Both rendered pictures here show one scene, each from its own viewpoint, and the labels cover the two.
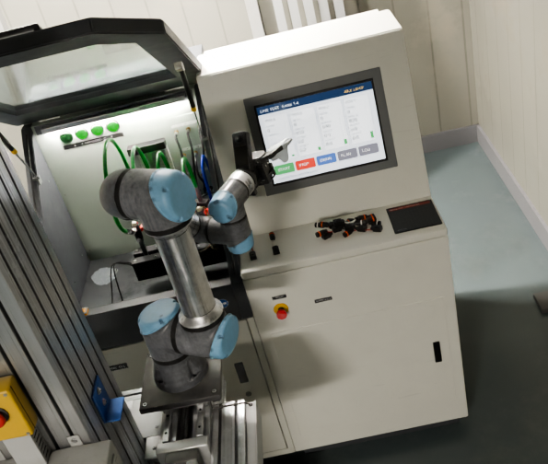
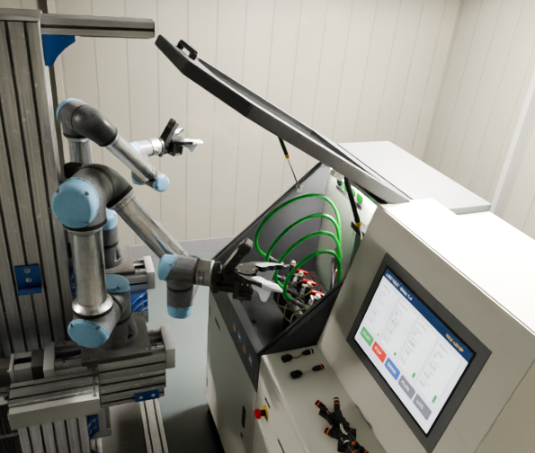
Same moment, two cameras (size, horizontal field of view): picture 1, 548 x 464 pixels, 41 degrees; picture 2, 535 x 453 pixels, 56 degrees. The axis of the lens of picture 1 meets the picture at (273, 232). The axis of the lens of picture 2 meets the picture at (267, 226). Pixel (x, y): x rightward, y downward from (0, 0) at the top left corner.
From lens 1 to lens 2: 1.73 m
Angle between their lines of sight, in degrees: 54
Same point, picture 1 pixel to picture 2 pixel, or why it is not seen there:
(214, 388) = (90, 358)
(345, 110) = (433, 351)
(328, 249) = (301, 419)
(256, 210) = (334, 341)
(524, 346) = not seen: outside the picture
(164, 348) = not seen: hidden behind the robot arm
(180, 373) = not seen: hidden behind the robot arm
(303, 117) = (405, 315)
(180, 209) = (61, 212)
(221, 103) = (374, 239)
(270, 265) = (273, 375)
